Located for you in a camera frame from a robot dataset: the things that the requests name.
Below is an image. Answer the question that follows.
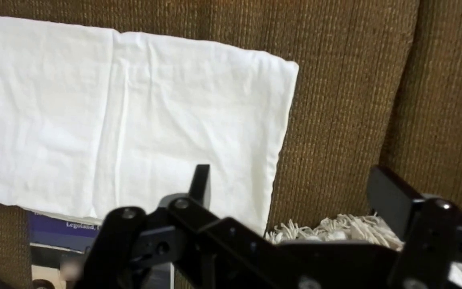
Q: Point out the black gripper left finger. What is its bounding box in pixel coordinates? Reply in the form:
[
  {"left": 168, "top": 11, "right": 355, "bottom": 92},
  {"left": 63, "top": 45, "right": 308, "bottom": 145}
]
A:
[{"left": 72, "top": 162, "right": 297, "bottom": 289}]

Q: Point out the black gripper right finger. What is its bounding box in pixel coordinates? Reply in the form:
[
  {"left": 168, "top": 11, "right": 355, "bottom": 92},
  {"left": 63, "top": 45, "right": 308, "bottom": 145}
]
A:
[{"left": 366, "top": 165, "right": 462, "bottom": 289}]

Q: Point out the white towel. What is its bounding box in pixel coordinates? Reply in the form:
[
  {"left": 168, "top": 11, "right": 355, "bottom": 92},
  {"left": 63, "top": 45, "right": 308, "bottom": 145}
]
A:
[{"left": 0, "top": 15, "right": 300, "bottom": 238}]

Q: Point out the brown fabric sofa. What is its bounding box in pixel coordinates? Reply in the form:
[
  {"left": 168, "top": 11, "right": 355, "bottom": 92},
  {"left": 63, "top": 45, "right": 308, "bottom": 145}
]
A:
[{"left": 0, "top": 0, "right": 462, "bottom": 289}]

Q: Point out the blue white woven pillow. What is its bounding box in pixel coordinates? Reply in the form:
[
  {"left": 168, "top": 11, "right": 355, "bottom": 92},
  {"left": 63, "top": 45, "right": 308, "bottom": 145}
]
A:
[{"left": 263, "top": 212, "right": 462, "bottom": 289}]

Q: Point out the blue book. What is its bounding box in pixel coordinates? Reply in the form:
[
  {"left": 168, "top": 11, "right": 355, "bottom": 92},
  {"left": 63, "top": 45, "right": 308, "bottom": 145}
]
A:
[{"left": 27, "top": 210, "right": 104, "bottom": 289}]

